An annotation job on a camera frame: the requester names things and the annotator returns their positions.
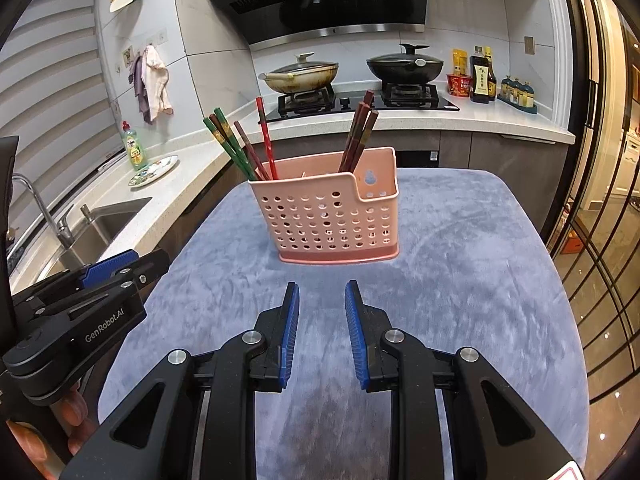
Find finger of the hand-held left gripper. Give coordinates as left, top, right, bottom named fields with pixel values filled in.
left=30, top=250, right=171, bottom=361
left=12, top=249, right=140, bottom=313

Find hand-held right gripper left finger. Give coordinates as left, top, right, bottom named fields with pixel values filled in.
left=60, top=284, right=300, bottom=480

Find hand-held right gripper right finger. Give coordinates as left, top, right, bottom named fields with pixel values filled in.
left=345, top=282, right=583, bottom=480

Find pink perforated utensil basket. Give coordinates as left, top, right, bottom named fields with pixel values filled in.
left=248, top=146, right=401, bottom=266

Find dark red chopstick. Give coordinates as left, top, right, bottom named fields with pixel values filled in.
left=338, top=102, right=365, bottom=173
left=351, top=109, right=379, bottom=175
left=208, top=114, right=264, bottom=182

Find green chopstick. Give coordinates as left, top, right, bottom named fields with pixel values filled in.
left=202, top=117, right=261, bottom=182
left=215, top=107, right=270, bottom=182

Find brown chopstick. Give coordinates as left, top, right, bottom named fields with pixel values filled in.
left=233, top=121, right=273, bottom=182

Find bright red chopstick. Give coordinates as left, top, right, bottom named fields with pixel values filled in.
left=256, top=97, right=279, bottom=182

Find maroon chopstick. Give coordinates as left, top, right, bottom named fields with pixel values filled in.
left=345, top=90, right=375, bottom=173

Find person's left hand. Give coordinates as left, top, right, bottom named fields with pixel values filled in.
left=6, top=386, right=100, bottom=480

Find steel kitchen sink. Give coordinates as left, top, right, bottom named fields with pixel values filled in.
left=37, top=196, right=153, bottom=281

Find chrome sink faucet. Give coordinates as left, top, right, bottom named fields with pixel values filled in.
left=11, top=172, right=76, bottom=248

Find patterned plate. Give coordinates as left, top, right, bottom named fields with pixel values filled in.
left=128, top=155, right=180, bottom=188

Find green dish soap bottle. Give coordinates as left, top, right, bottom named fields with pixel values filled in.
left=121, top=120, right=149, bottom=171

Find plush blue-grey table mat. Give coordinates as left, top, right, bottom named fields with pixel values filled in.
left=97, top=167, right=591, bottom=480

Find speckled white kitchen counter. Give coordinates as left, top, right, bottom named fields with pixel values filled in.
left=10, top=95, right=576, bottom=306

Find purple hanging cloth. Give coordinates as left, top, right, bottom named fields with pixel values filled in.
left=129, top=55, right=153, bottom=125

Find pink hanging cloth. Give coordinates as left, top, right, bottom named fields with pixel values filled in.
left=141, top=45, right=174, bottom=122

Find white window blinds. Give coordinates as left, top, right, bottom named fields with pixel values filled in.
left=0, top=0, right=131, bottom=221

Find black gas stove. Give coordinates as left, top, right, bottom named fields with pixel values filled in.
left=264, top=82, right=461, bottom=122

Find beige frying pan with lid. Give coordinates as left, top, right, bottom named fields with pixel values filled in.
left=258, top=52, right=340, bottom=95

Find red instant noodle cup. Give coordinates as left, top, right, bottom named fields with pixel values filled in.
left=446, top=73, right=473, bottom=97

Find black wok with lid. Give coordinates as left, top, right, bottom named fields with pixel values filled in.
left=366, top=43, right=445, bottom=83

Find dark soy sauce bottle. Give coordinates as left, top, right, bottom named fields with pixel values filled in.
left=469, top=47, right=498, bottom=104

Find spice jar rack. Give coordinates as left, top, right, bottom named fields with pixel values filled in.
left=499, top=76, right=538, bottom=115

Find glass partition door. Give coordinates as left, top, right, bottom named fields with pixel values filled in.
left=547, top=0, right=640, bottom=480

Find black range hood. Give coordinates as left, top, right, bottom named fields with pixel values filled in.
left=198, top=0, right=435, bottom=51

